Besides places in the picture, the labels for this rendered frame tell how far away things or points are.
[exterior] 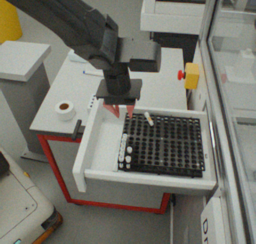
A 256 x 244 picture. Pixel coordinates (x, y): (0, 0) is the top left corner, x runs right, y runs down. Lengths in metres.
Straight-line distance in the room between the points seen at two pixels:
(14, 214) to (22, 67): 0.71
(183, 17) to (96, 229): 1.25
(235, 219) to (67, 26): 0.43
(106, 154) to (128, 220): 0.85
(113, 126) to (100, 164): 0.14
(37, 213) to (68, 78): 0.67
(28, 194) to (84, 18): 1.11
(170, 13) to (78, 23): 0.99
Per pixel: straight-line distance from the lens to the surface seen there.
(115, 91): 0.53
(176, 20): 1.34
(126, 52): 0.46
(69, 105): 0.92
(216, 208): 0.56
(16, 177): 1.43
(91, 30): 0.38
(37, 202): 1.32
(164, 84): 1.06
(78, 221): 1.53
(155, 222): 1.51
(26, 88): 1.33
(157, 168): 0.65
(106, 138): 0.75
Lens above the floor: 1.42
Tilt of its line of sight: 47 degrees down
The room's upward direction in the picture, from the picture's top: straight up
